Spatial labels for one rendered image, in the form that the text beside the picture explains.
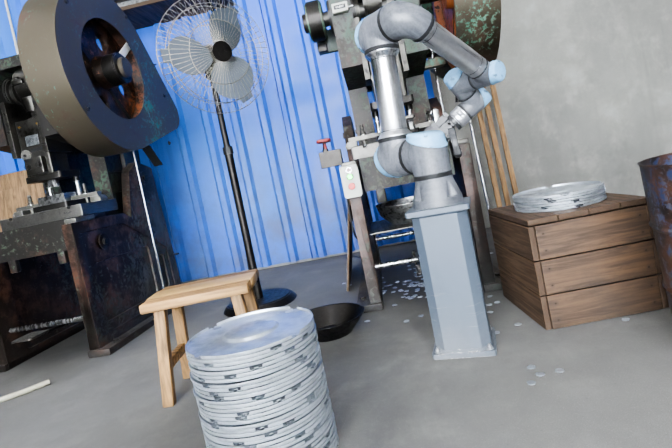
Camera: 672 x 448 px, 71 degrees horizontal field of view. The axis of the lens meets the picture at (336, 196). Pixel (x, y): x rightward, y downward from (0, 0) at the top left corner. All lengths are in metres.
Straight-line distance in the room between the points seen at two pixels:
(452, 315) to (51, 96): 1.85
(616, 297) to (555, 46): 2.34
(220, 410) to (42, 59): 1.74
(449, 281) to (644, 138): 2.65
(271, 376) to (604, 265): 1.09
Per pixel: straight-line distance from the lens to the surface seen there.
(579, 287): 1.65
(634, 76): 3.89
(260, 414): 1.04
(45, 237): 2.61
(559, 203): 1.66
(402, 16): 1.52
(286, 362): 1.02
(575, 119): 3.71
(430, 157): 1.42
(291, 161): 3.46
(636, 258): 1.72
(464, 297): 1.46
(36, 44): 2.42
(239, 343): 1.07
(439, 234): 1.42
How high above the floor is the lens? 0.62
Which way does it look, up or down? 3 degrees down
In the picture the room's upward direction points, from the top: 11 degrees counter-clockwise
